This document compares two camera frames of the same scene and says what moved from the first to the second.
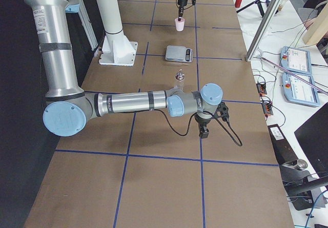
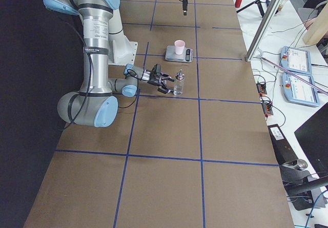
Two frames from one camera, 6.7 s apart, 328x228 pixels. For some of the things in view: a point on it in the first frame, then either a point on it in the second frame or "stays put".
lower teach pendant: (298, 91) stays put
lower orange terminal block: (267, 109) stays put
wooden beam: (319, 28) stays put
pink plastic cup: (180, 24) -> (179, 46)
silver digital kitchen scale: (179, 54) stays put
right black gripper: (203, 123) -> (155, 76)
